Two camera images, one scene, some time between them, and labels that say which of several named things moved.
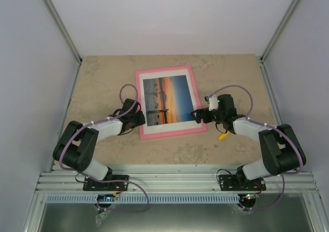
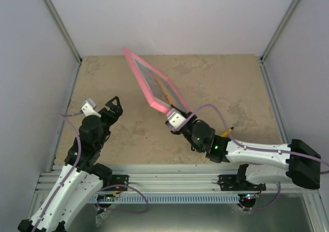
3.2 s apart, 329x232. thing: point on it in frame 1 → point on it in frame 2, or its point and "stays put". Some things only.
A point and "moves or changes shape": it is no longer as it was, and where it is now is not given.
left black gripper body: (137, 122) → (112, 119)
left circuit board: (105, 197) stays put
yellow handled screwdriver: (223, 136) stays put
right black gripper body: (221, 116) → (196, 146)
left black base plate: (90, 184) stays put
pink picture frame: (167, 97) moves or changes shape
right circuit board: (250, 196) stays put
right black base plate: (238, 182) stays put
